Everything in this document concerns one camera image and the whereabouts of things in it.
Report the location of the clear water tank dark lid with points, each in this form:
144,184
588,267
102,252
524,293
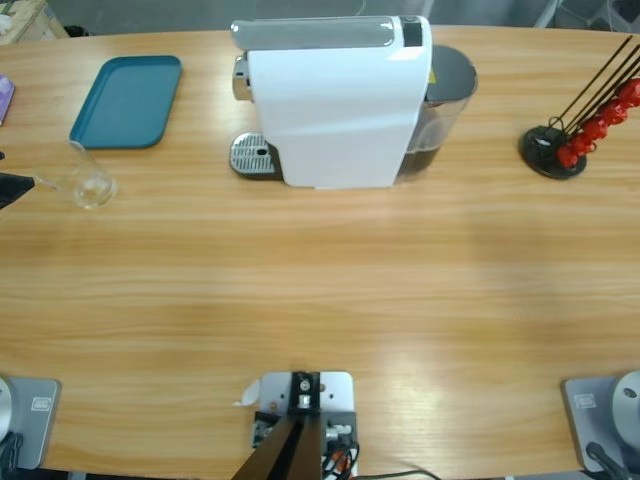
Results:
450,70

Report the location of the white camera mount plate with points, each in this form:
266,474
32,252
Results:
335,387

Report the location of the wooden crate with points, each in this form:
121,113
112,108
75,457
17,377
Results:
30,20

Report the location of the black capsule holder with rods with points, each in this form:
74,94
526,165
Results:
537,145

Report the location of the clear plastic bin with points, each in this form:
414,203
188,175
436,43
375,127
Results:
625,12

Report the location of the white paper tag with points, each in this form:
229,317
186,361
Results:
248,395

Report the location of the white frame leg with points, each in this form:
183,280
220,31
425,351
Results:
545,12

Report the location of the white capsule coffee machine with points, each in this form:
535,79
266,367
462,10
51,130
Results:
330,110

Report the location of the purple packet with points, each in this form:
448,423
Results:
5,97

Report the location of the grey base plate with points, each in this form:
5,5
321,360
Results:
582,425
35,425

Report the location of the clear drinking glass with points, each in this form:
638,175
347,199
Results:
92,192

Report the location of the red coffee capsule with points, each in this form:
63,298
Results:
595,130
631,93
580,145
614,114
566,156

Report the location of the teal plastic tray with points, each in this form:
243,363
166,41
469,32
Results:
125,102

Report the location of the grey coffee machine lever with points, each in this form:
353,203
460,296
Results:
310,32

